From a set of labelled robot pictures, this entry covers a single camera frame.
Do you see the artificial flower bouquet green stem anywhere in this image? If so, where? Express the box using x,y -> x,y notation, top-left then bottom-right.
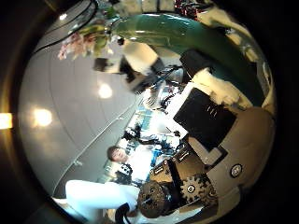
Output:
57,12 -> 267,105

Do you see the black cable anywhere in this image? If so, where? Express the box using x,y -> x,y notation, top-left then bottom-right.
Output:
33,0 -> 98,54

